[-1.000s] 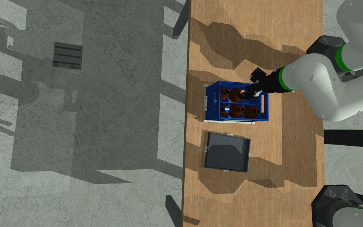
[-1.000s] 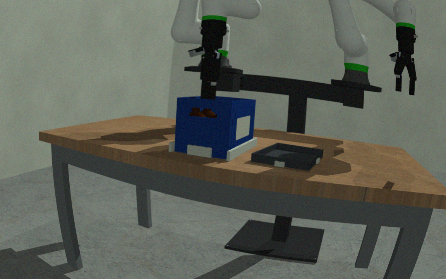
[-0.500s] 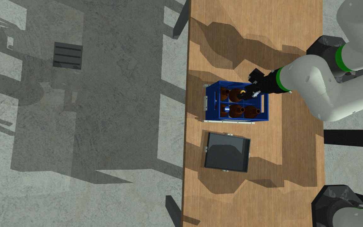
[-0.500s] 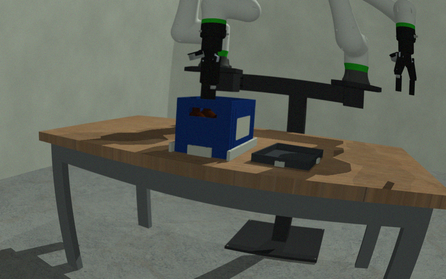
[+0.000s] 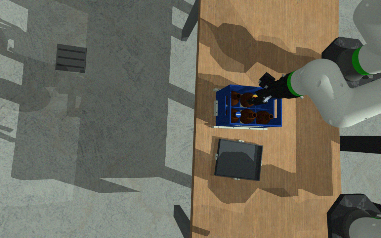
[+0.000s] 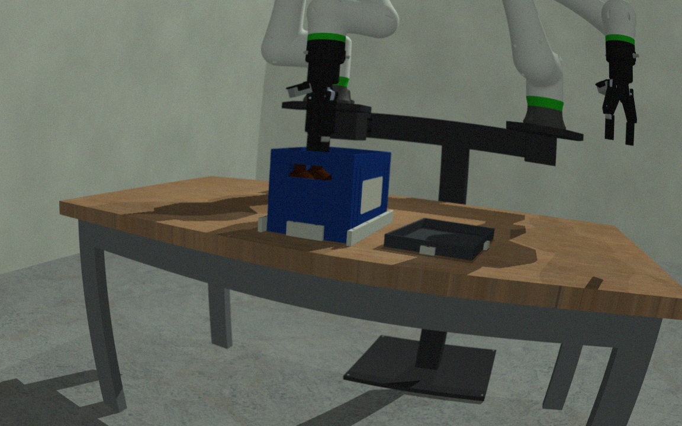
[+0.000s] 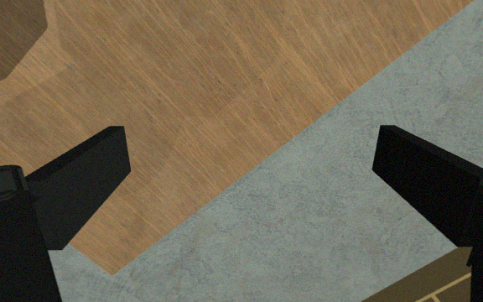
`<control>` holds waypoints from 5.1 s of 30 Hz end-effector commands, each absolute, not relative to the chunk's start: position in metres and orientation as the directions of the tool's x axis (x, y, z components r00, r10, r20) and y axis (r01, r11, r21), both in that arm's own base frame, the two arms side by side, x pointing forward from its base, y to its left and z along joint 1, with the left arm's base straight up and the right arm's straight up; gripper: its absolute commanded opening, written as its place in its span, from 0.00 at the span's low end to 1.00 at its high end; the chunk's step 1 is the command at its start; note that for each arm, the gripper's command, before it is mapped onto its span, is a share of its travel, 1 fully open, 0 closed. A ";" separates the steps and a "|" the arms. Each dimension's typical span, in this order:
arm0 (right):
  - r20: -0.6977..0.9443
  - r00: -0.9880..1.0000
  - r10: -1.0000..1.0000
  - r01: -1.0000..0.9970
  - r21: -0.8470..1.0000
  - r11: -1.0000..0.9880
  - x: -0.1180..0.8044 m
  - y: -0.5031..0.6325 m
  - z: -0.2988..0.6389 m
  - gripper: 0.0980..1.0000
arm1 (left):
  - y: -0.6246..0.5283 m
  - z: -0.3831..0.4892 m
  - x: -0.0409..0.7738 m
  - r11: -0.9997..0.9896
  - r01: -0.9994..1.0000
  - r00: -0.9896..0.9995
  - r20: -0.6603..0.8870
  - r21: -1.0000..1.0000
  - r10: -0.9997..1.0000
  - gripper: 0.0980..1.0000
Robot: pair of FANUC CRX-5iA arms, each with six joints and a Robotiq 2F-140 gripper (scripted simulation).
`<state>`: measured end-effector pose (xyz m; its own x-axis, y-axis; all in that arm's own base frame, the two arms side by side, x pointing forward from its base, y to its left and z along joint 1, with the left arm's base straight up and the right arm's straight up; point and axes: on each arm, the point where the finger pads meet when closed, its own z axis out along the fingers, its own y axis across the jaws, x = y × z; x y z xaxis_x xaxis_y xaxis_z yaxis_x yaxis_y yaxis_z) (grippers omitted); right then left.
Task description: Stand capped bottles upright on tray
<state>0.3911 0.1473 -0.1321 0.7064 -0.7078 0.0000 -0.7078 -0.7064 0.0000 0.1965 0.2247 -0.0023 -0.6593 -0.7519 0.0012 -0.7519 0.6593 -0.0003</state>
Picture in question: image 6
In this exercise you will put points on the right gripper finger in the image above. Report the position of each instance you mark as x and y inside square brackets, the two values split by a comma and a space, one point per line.
[326, 119]
[311, 122]

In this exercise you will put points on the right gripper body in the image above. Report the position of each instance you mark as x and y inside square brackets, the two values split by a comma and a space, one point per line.
[324, 74]

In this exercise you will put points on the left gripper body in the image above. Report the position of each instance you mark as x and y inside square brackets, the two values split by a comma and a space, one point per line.
[622, 72]

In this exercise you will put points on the brown glass bottle with yellow cap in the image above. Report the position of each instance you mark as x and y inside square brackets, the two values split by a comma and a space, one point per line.
[318, 172]

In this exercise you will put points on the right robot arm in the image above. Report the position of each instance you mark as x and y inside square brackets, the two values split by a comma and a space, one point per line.
[286, 43]

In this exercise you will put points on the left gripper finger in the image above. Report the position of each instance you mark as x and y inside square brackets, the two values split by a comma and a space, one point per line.
[611, 99]
[630, 112]

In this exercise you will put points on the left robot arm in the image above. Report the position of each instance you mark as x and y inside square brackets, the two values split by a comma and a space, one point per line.
[543, 69]

